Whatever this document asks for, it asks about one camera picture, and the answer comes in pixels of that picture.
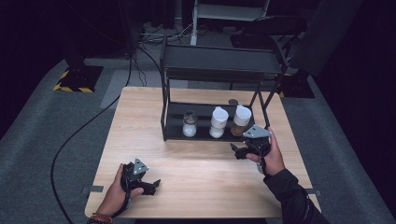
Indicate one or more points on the glass shaker white powder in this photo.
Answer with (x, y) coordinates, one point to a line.
(190, 126)

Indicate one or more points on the black metal two-tier rack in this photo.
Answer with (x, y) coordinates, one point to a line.
(218, 60)

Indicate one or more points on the white metal folding chair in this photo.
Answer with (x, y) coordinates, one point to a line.
(230, 12)

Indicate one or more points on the grey tape strip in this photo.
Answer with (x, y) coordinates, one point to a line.
(313, 192)
(93, 188)

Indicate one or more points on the person's left hand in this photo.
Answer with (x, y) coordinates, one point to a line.
(113, 199)

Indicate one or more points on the black stand base yellow stripes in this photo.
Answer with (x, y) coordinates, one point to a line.
(79, 79)

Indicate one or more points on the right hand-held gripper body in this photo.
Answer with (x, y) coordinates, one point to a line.
(258, 141)

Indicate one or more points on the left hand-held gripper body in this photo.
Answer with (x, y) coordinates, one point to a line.
(133, 175)

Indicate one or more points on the white-lidded jar brown powder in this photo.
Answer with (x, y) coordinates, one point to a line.
(242, 116)

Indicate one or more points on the white-lidded jar white powder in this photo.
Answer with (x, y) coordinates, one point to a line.
(219, 119)

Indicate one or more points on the person's right hand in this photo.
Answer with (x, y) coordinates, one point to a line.
(274, 158)

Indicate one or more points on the dark grey curtain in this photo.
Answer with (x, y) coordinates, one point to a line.
(327, 34)

